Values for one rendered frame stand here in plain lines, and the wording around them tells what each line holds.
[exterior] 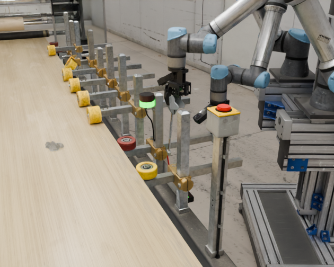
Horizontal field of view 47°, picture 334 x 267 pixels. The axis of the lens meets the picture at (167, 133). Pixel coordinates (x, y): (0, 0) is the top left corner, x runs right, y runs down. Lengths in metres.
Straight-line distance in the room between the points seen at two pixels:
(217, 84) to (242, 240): 1.17
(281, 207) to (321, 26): 1.32
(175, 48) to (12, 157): 0.77
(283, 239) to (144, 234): 1.27
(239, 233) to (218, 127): 1.58
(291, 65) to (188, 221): 1.06
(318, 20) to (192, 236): 0.88
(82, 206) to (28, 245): 0.21
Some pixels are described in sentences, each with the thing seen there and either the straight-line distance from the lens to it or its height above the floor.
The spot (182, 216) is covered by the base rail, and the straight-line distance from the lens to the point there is 1.51.
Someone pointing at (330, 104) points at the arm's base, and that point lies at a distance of 1.69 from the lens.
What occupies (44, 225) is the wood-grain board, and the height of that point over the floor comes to 0.90.
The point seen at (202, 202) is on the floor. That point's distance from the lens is 2.81.
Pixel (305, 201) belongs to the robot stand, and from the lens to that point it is 2.21.
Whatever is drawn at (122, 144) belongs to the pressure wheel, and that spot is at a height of 0.90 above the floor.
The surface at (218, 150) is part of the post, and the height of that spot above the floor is 1.10.
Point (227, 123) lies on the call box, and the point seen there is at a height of 1.19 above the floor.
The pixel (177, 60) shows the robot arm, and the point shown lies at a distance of 1.52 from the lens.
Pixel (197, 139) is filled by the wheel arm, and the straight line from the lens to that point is 1.75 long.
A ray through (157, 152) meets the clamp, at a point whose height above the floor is 0.86.
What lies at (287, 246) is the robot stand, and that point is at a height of 0.21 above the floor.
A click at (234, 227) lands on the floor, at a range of 2.61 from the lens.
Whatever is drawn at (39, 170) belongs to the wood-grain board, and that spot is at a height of 0.90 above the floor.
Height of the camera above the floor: 1.61
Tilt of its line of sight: 25 degrees down
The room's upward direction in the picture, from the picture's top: straight up
